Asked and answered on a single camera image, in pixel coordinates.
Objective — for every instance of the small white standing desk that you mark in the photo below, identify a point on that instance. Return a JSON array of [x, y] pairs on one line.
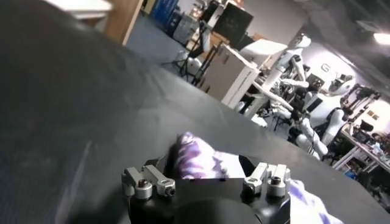
[[268, 94]]

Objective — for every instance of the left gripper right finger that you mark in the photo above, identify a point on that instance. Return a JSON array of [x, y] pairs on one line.
[[257, 176]]

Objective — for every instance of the cream white desk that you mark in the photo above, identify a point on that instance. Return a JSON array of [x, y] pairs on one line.
[[82, 6]]

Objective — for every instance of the tall white cardboard box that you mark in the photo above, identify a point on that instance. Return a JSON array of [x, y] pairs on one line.
[[227, 76]]

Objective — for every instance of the blue plastic crate stack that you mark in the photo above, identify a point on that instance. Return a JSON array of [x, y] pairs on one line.
[[163, 10]]

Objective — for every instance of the black table cover cloth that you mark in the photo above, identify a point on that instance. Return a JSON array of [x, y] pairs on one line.
[[76, 106]]

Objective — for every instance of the white curved panel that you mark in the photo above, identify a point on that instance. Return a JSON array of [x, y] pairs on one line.
[[262, 51]]

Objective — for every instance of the black tripod stand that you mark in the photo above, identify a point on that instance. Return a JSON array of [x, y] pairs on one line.
[[195, 61]]

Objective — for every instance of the black monitor screen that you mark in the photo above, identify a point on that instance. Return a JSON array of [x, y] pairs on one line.
[[233, 22]]

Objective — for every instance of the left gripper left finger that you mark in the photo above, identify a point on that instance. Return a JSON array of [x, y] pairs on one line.
[[143, 190]]

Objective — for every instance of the light purple t-shirt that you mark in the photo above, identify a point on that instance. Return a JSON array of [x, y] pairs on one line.
[[198, 158]]

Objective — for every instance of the white humanoid robot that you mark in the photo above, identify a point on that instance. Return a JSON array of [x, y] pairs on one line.
[[292, 61], [326, 112]]

